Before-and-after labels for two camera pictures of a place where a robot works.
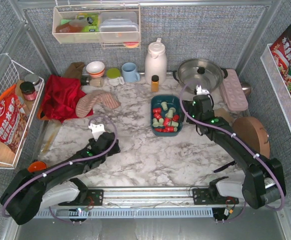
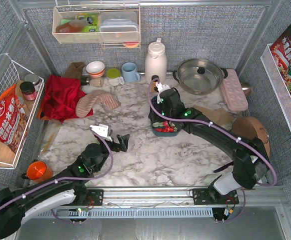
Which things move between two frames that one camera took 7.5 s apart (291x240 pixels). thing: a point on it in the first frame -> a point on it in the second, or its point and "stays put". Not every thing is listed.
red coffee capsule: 169,129 stays put
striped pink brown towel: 86,103 stays put
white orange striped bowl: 96,69 stays put
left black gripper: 110,144 -> 117,144
